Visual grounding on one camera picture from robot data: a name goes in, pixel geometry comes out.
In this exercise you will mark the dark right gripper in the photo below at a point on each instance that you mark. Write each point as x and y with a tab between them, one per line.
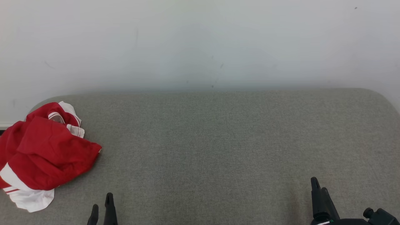
340	222

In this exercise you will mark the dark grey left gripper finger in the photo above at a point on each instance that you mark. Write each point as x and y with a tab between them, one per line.
93	217
110	212

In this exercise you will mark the red white basketball jersey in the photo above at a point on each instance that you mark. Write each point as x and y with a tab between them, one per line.
47	150

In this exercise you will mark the grey fabric sofa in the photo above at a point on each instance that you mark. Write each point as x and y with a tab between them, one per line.
218	150

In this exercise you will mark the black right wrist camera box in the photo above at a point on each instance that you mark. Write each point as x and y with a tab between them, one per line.
382	217

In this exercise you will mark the white wall baseboard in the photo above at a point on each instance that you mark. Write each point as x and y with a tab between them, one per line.
5	126

